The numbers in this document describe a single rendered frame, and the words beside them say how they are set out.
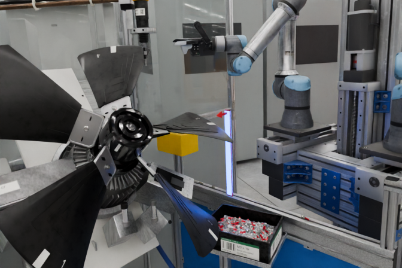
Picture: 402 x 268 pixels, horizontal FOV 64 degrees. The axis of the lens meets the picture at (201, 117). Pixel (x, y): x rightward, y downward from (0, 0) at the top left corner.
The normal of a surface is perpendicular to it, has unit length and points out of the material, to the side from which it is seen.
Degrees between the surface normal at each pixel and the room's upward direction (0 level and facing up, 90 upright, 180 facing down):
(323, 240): 90
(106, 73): 46
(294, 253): 90
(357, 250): 90
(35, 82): 77
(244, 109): 90
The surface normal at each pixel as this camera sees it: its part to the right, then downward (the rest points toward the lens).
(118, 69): -0.12, -0.59
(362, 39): -0.22, 0.20
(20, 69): 0.39, -0.14
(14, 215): 0.75, -0.23
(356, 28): -0.85, 0.14
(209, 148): 0.73, 0.10
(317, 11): 0.34, 0.17
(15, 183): 0.53, -0.55
